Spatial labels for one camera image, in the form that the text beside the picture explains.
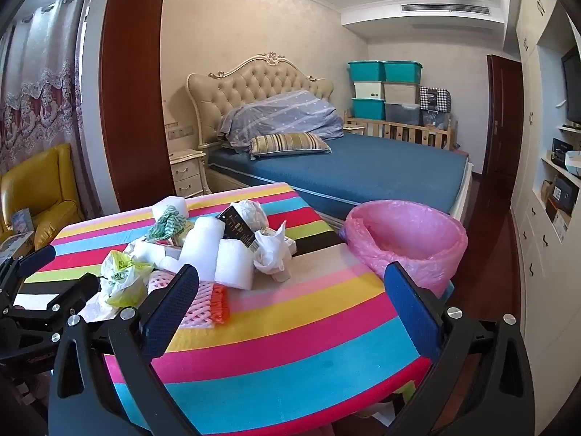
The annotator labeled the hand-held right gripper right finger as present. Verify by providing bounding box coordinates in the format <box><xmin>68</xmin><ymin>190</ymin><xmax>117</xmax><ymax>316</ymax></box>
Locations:
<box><xmin>383</xmin><ymin>261</ymin><xmax>536</xmax><ymax>436</ymax></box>

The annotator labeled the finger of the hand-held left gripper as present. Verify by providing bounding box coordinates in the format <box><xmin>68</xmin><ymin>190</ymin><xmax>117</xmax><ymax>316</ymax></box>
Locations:
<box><xmin>13</xmin><ymin>274</ymin><xmax>101</xmax><ymax>317</ymax></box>
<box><xmin>11</xmin><ymin>245</ymin><xmax>56</xmax><ymax>279</ymax></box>

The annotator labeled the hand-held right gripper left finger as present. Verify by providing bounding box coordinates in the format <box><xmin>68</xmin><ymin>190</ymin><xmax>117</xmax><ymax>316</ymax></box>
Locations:
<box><xmin>48</xmin><ymin>263</ymin><xmax>203</xmax><ymax>436</ymax></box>

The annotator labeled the pink foam net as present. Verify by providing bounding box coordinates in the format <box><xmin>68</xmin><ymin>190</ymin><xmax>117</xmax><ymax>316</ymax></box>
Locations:
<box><xmin>145</xmin><ymin>269</ymin><xmax>219</xmax><ymax>328</ymax></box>

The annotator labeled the yellow green plastic bag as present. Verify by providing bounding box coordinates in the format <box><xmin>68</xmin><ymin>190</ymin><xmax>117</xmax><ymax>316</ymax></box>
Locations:
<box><xmin>99</xmin><ymin>250</ymin><xmax>153</xmax><ymax>308</ymax></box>

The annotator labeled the orange foam net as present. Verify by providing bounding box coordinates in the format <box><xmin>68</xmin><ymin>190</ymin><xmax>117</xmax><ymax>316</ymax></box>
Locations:
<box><xmin>211</xmin><ymin>284</ymin><xmax>231</xmax><ymax>323</ymax></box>

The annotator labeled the white foam wrap roll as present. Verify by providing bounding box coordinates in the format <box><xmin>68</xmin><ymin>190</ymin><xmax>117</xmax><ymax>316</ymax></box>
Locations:
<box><xmin>129</xmin><ymin>241</ymin><xmax>182</xmax><ymax>273</ymax></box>
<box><xmin>179</xmin><ymin>217</ymin><xmax>228</xmax><ymax>282</ymax></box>
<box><xmin>213</xmin><ymin>236</ymin><xmax>261</xmax><ymax>290</ymax></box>

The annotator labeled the yellow orange printed carton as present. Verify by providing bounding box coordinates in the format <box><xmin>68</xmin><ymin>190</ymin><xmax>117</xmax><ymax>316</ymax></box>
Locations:
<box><xmin>163</xmin><ymin>236</ymin><xmax>189</xmax><ymax>259</ymax></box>

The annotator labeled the pink bag lined bin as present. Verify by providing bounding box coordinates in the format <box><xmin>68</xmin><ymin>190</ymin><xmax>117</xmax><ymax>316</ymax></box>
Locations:
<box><xmin>342</xmin><ymin>199</ymin><xmax>468</xmax><ymax>298</ymax></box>

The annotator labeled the green white patterned cloth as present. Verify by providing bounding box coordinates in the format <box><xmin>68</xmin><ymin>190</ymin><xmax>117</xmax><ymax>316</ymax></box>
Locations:
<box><xmin>145</xmin><ymin>206</ymin><xmax>189</xmax><ymax>242</ymax></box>

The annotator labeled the black cardboard box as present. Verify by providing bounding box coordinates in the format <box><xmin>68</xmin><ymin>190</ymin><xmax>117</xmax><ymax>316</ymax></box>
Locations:
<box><xmin>217</xmin><ymin>204</ymin><xmax>259</xmax><ymax>251</ymax></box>

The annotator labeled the white foam block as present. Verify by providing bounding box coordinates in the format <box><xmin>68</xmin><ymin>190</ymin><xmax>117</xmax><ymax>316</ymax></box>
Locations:
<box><xmin>151</xmin><ymin>195</ymin><xmax>189</xmax><ymax>221</ymax></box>

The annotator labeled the white plastic bag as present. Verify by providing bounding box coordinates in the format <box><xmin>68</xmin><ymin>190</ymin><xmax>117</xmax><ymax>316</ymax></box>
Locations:
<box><xmin>252</xmin><ymin>220</ymin><xmax>296</xmax><ymax>282</ymax></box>

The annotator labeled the picture book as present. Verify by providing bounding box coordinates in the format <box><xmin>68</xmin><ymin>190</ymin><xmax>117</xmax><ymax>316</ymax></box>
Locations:
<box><xmin>7</xmin><ymin>209</ymin><xmax>34</xmax><ymax>237</ymax></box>

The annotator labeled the yellow leather armchair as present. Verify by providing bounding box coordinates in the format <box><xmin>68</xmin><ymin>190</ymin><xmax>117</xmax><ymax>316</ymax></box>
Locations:
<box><xmin>0</xmin><ymin>143</ymin><xmax>87</xmax><ymax>255</ymax></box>

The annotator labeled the rainbow striped tablecloth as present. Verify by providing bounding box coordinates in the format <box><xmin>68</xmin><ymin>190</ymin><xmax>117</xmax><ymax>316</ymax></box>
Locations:
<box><xmin>13</xmin><ymin>182</ymin><xmax>455</xmax><ymax>436</ymax></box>

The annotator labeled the white built-in cabinet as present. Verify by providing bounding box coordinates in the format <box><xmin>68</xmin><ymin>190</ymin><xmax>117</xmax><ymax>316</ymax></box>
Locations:
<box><xmin>511</xmin><ymin>0</ymin><xmax>581</xmax><ymax>373</ymax></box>

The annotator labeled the cream nightstand with drawers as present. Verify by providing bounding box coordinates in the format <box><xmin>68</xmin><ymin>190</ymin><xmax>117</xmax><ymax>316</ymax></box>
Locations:
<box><xmin>169</xmin><ymin>149</ymin><xmax>212</xmax><ymax>198</ymax></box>

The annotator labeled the bed with tufted headboard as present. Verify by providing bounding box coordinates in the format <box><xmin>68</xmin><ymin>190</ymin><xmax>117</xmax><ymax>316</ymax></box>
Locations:
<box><xmin>186</xmin><ymin>52</ymin><xmax>473</xmax><ymax>219</ymax></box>

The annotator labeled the cardboard box on shelf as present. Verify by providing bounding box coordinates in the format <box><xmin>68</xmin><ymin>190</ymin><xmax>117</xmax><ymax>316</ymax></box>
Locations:
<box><xmin>545</xmin><ymin>204</ymin><xmax>573</xmax><ymax>243</ymax></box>

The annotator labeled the lace patterned curtain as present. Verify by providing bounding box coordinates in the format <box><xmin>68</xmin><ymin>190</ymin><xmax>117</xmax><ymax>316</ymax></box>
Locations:
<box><xmin>0</xmin><ymin>0</ymin><xmax>98</xmax><ymax>219</ymax></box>

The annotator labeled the red brown wooden panel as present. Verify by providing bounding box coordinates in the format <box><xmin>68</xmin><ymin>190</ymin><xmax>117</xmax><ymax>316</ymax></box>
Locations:
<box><xmin>99</xmin><ymin>0</ymin><xmax>177</xmax><ymax>216</ymax></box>

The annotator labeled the dark safe box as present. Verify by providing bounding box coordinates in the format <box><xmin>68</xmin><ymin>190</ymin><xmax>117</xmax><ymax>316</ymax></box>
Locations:
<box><xmin>551</xmin><ymin>176</ymin><xmax>577</xmax><ymax>212</ymax></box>

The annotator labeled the clear grey storage box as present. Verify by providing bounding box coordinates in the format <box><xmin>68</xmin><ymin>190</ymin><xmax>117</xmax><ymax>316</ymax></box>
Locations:
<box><xmin>384</xmin><ymin>102</ymin><xmax>421</xmax><ymax>125</ymax></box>

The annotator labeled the striped pillow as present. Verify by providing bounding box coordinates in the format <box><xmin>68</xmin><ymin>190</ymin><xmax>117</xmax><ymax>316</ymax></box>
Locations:
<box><xmin>249</xmin><ymin>133</ymin><xmax>332</xmax><ymax>160</ymax></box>

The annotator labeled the teal storage box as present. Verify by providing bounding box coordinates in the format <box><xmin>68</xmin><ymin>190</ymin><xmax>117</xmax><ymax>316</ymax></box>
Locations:
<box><xmin>382</xmin><ymin>60</ymin><xmax>424</xmax><ymax>83</ymax></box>
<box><xmin>352</xmin><ymin>97</ymin><xmax>386</xmax><ymax>120</ymax></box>
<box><xmin>348</xmin><ymin>60</ymin><xmax>386</xmax><ymax>83</ymax></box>

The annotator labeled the black white checkered bag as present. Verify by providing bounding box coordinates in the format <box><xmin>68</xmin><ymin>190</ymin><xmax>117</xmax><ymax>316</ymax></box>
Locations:
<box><xmin>418</xmin><ymin>86</ymin><xmax>452</xmax><ymax>112</ymax></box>

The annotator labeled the beige storage box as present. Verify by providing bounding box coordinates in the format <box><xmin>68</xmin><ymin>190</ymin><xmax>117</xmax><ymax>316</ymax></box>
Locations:
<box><xmin>383</xmin><ymin>82</ymin><xmax>420</xmax><ymax>104</ymax></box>

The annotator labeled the dark wooden door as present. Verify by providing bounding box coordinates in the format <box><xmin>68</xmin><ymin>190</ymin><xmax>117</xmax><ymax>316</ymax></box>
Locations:
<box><xmin>485</xmin><ymin>54</ymin><xmax>523</xmax><ymax>175</ymax></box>

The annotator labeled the black box on shelf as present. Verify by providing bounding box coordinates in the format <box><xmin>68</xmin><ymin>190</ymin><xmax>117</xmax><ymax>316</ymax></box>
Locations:
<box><xmin>551</xmin><ymin>138</ymin><xmax>573</xmax><ymax>164</ymax></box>

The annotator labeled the folded blue grey duvet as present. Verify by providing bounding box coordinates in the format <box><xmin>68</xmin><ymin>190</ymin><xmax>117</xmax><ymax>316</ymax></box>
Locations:
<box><xmin>217</xmin><ymin>91</ymin><xmax>344</xmax><ymax>148</ymax></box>

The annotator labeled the white storage box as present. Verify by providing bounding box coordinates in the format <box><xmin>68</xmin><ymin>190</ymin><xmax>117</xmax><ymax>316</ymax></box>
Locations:
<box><xmin>353</xmin><ymin>81</ymin><xmax>386</xmax><ymax>100</ymax></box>

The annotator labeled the black television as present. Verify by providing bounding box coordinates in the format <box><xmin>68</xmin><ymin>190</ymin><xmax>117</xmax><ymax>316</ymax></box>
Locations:
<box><xmin>561</xmin><ymin>48</ymin><xmax>581</xmax><ymax>123</ymax></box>

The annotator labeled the ceiling air vent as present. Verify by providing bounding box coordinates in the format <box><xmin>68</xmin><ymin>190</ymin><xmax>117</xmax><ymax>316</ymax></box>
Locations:
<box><xmin>400</xmin><ymin>4</ymin><xmax>491</xmax><ymax>14</ymax></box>

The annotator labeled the wooden crib rail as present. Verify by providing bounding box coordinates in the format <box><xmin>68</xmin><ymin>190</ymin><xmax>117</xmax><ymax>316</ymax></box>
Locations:
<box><xmin>344</xmin><ymin>110</ymin><xmax>459</xmax><ymax>150</ymax></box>

